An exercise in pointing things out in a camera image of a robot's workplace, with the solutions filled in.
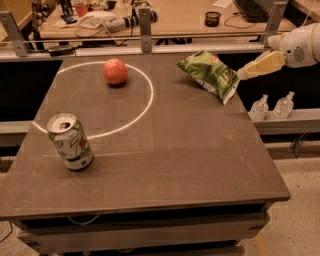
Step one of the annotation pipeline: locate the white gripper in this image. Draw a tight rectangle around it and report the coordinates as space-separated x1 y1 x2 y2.
237 23 320 80

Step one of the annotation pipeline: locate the green jalapeno chip bag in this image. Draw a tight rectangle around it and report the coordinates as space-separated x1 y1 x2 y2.
177 51 239 105

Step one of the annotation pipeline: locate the red apple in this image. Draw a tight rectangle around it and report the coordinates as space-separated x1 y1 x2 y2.
103 58 128 85

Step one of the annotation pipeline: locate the black keyboard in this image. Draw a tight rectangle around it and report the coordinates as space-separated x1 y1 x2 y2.
233 0 273 23

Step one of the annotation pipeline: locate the clear sanitizer bottle right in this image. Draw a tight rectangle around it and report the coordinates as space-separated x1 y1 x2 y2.
273 91 295 118

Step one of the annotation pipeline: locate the clear sanitizer bottle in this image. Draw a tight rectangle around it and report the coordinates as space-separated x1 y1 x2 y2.
249 94 269 121
273 91 295 118

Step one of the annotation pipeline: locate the clear sanitizer bottle left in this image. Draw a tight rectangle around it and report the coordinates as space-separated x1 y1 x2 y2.
249 94 269 121

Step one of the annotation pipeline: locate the white paper sheet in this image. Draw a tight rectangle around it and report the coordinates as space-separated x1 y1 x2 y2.
212 0 233 9

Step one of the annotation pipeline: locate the black mesh cup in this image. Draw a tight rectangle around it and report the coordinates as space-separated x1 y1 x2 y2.
205 11 221 27

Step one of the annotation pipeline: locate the grey cylindrical device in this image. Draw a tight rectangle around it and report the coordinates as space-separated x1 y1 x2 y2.
104 11 158 33

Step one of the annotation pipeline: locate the white cloth bundle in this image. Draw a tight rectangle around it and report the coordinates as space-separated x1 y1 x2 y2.
78 11 117 29

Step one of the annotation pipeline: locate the red cup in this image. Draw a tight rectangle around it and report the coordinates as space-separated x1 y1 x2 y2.
74 0 88 17

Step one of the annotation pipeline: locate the wooden desk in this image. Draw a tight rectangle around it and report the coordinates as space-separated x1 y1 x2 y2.
40 0 267 40

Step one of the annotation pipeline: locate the green white soda can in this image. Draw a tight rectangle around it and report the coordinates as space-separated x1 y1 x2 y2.
47 113 94 171

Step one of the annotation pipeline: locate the right metal bracket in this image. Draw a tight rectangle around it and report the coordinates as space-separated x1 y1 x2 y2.
261 1 287 48

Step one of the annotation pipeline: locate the metal bracket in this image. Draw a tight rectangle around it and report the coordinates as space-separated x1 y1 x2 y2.
261 1 287 48
139 7 152 53
0 11 29 57

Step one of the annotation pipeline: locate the black cable on desk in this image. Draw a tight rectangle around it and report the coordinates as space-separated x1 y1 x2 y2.
223 12 256 30

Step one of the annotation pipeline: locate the middle metal bracket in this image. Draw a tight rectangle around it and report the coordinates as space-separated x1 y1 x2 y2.
139 7 152 53

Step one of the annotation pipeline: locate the black box on rail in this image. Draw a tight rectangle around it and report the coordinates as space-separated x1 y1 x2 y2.
48 45 74 56

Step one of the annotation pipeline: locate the left metal bracket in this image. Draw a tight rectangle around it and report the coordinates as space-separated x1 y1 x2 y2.
0 11 29 57

